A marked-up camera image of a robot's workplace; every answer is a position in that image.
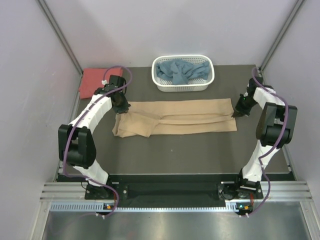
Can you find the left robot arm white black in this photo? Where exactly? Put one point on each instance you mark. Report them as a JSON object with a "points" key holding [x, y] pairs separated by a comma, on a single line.
{"points": [[76, 146]]}

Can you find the white slotted cable duct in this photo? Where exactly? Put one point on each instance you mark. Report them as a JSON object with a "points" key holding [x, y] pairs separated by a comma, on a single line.
{"points": [[103, 207]]}

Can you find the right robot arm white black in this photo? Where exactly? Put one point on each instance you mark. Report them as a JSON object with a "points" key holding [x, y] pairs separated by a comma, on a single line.
{"points": [[275, 129]]}

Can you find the folded red t shirt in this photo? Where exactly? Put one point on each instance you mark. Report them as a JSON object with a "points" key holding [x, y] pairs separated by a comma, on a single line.
{"points": [[93, 78]]}

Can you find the aluminium front frame rail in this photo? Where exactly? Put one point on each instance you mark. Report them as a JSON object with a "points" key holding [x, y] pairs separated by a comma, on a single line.
{"points": [[280, 191]]}

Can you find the left aluminium corner post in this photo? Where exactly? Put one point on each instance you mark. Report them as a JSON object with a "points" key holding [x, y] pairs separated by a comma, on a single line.
{"points": [[45, 9]]}

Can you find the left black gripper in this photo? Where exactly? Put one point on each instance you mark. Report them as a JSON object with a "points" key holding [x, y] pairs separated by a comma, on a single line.
{"points": [[123, 109]]}

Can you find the right aluminium corner post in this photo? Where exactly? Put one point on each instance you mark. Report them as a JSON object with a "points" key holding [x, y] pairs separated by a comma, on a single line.
{"points": [[298, 4]]}

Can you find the white perforated plastic basket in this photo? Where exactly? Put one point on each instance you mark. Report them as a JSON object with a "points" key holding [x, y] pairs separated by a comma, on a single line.
{"points": [[193, 85]]}

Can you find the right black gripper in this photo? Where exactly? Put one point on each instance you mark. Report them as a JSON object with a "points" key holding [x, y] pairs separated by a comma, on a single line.
{"points": [[239, 108]]}

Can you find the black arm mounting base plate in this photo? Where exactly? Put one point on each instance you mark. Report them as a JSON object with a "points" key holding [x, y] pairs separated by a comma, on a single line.
{"points": [[175, 190]]}

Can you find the beige t shirt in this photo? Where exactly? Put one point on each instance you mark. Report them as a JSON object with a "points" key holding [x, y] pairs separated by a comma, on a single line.
{"points": [[176, 118]]}

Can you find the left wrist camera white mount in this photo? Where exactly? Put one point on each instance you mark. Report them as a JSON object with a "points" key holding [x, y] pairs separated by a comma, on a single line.
{"points": [[104, 82]]}

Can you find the crumpled blue t shirt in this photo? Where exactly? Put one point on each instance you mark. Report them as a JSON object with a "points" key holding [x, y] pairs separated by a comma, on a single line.
{"points": [[180, 72]]}

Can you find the aluminium corner post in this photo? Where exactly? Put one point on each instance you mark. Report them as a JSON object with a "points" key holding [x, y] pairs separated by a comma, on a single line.
{"points": [[45, 9], [298, 4]]}

